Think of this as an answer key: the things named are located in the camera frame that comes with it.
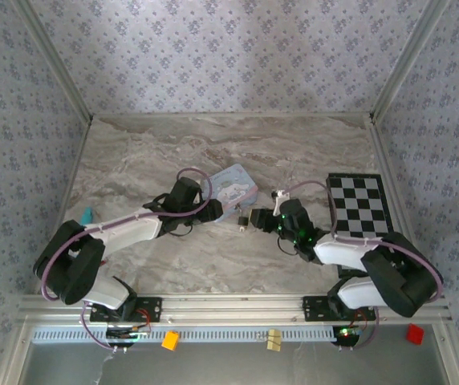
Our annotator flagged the clear plastic pouch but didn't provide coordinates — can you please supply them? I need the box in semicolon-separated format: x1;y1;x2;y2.
203;163;259;224

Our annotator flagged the black white chessboard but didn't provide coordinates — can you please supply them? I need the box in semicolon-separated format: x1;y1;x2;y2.
325;172;393;278

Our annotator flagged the tan wooden clip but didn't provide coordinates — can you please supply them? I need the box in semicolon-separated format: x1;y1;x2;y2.
266;328;282;353

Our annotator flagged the orange toy block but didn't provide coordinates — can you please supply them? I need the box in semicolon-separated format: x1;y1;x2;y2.
160;329;181;353

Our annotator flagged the red toy block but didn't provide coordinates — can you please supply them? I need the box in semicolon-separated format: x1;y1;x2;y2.
404;323;425;345

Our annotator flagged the right gripper thin black cable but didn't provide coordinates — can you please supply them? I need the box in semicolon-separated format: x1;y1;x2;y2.
276;235;299;257

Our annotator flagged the gripper thin black cable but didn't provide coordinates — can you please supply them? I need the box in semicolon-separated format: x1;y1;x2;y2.
165;223;193;239
276;235;299;257

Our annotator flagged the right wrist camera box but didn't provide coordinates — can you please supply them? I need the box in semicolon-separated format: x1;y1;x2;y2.
272;189;293;214

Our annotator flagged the left gripper thin black cable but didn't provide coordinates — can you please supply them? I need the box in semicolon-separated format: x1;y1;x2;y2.
165;223;193;239

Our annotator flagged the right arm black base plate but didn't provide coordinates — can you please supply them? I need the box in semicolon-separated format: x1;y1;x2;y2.
302;295;376;322

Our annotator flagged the aluminium mounting rail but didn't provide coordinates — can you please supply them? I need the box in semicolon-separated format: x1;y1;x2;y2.
16;294;453;326

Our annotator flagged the aluminium table edge rail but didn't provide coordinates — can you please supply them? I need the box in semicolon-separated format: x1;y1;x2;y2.
368;115;431;292
36;116;94;293

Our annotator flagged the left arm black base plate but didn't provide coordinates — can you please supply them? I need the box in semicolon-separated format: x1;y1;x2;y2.
89;296;163;324

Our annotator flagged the grey slotted cable duct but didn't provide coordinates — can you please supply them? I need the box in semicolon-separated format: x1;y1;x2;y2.
32;325;339;344

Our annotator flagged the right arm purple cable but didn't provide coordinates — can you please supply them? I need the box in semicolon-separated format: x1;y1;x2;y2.
287;180;444;352

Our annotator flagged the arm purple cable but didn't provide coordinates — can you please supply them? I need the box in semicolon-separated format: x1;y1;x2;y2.
287;180;444;352
40;167;215;354

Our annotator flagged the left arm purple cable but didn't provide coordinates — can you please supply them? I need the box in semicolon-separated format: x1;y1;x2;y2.
40;167;215;354

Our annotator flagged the aluminium frame post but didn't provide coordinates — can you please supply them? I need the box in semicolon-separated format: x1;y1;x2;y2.
12;0;94;121
371;0;453;121

